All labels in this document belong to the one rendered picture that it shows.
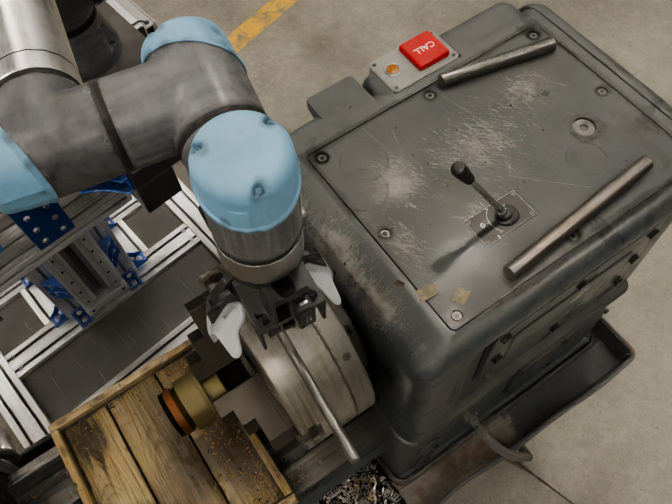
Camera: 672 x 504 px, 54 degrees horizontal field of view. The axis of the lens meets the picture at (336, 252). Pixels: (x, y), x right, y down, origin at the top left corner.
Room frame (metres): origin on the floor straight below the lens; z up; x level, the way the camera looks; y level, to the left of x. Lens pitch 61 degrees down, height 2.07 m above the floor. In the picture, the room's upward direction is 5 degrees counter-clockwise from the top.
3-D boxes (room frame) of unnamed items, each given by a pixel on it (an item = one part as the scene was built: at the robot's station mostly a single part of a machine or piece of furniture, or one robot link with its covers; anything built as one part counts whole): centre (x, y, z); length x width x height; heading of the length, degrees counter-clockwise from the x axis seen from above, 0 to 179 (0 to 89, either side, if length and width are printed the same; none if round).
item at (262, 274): (0.29, 0.06, 1.58); 0.08 x 0.08 x 0.05
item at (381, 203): (0.60, -0.24, 1.06); 0.59 x 0.48 x 0.39; 120
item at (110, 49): (0.97, 0.44, 1.21); 0.15 x 0.15 x 0.10
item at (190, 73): (0.37, 0.11, 1.66); 0.11 x 0.11 x 0.08; 19
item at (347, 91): (0.71, -0.03, 1.24); 0.09 x 0.08 x 0.03; 120
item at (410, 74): (0.79, -0.16, 1.23); 0.13 x 0.08 x 0.05; 120
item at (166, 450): (0.25, 0.32, 0.89); 0.36 x 0.30 x 0.04; 30
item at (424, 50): (0.80, -0.17, 1.26); 0.06 x 0.06 x 0.02; 30
